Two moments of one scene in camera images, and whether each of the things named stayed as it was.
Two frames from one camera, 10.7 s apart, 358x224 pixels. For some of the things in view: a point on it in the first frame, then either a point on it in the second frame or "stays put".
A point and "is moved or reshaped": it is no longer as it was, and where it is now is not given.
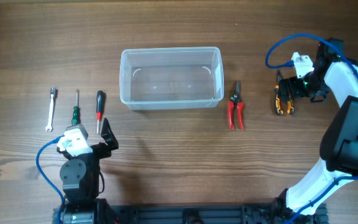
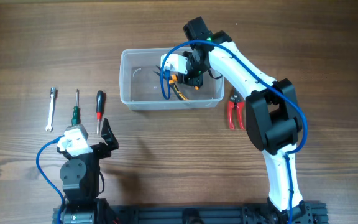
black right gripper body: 308,86 to 194,71
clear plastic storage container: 171,78 stays put
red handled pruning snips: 236,101 stays put
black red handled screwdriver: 99,108 stays put
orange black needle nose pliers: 290,104 is moved or reshaped
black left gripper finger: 108,135 stays put
